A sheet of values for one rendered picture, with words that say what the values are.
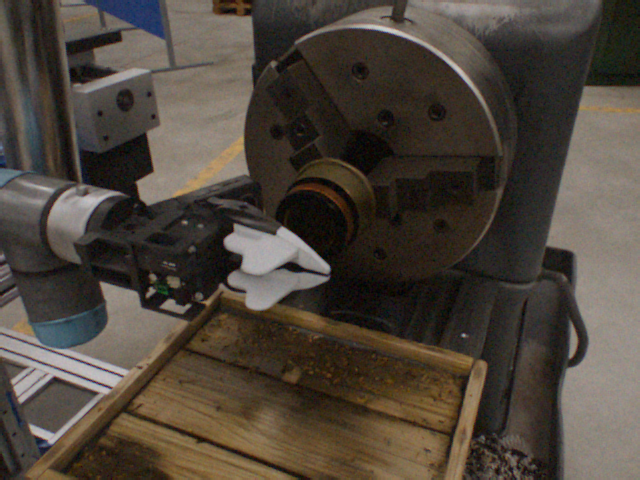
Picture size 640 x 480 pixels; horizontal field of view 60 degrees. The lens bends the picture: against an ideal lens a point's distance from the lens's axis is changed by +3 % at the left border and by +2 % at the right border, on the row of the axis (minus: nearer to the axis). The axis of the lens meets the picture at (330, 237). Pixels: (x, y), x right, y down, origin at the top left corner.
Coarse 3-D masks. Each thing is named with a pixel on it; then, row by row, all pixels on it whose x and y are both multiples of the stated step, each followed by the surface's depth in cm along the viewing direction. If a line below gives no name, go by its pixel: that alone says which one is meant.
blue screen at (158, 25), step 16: (96, 0) 640; (112, 0) 596; (128, 0) 555; (144, 0) 520; (160, 0) 486; (128, 16) 571; (144, 16) 533; (160, 16) 500; (160, 32) 513; (192, 64) 526; (208, 64) 534
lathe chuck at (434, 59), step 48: (336, 48) 57; (384, 48) 55; (432, 48) 54; (336, 96) 60; (384, 96) 58; (432, 96) 56; (480, 96) 54; (288, 144) 65; (432, 144) 58; (480, 144) 56; (480, 192) 59; (384, 240) 66; (432, 240) 64
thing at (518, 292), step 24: (360, 288) 91; (384, 288) 89; (408, 288) 87; (504, 288) 81; (528, 288) 80; (504, 312) 83; (504, 336) 85; (504, 360) 88; (504, 384) 99; (480, 408) 94; (504, 408) 100
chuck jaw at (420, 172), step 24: (384, 168) 57; (408, 168) 56; (432, 168) 56; (456, 168) 55; (480, 168) 57; (384, 192) 54; (408, 192) 55; (432, 192) 56; (456, 192) 55; (384, 216) 55
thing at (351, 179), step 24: (312, 168) 54; (336, 168) 53; (288, 192) 52; (312, 192) 50; (336, 192) 51; (360, 192) 53; (288, 216) 53; (312, 216) 57; (336, 216) 50; (360, 216) 52; (312, 240) 54; (336, 240) 51
